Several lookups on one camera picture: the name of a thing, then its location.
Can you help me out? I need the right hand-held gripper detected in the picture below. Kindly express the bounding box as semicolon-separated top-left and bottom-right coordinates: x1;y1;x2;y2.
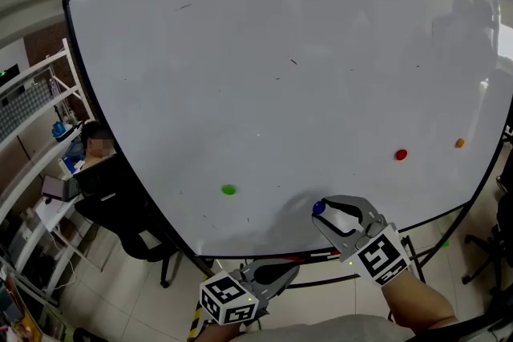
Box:
311;194;412;289

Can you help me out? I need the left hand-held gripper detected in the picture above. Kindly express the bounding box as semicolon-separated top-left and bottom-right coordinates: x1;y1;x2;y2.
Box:
199;259;300;326

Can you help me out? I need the person's right forearm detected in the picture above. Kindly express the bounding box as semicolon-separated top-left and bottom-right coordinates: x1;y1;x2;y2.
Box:
380;272;458;330

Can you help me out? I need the person's left forearm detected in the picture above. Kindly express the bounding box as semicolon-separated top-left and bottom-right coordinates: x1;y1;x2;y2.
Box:
200;322;246;342

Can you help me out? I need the person's grey shirt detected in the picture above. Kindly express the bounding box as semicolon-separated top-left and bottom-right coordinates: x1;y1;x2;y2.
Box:
192;314;418;342

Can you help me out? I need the yellow-black hazard floor tape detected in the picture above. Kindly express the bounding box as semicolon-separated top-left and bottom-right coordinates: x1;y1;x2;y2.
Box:
187;299;206;342

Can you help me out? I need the black-framed mobile whiteboard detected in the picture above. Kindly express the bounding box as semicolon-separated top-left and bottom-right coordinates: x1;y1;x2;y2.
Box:
62;0;513;290

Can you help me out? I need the black office chair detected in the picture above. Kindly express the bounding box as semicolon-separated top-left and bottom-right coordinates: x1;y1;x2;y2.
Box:
460;171;513;296
74;154;186;289

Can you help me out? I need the small white table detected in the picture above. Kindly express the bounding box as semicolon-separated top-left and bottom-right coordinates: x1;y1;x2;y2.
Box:
34;194;106;273

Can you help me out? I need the open laptop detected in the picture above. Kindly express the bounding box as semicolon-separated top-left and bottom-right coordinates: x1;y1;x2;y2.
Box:
42;175;81;203

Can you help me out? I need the white shelf rack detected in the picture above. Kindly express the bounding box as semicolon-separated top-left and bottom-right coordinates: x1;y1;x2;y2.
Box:
0;38;106;305

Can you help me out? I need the grey checkered panel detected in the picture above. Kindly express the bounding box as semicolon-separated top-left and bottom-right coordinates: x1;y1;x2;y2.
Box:
0;78;53;142

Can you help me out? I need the black sign with green light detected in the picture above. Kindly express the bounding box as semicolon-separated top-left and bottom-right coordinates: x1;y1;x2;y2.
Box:
0;63;21;87

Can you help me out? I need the person's black strap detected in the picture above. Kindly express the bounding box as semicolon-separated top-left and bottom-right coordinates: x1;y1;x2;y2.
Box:
416;315;513;342

